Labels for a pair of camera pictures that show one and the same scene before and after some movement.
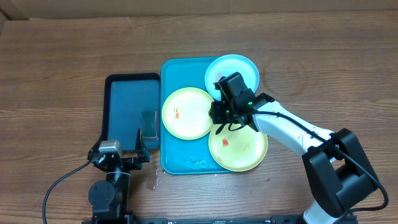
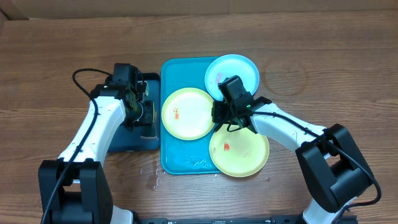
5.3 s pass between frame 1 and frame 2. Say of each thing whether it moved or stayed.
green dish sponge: stayed
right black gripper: stayed
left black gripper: moved
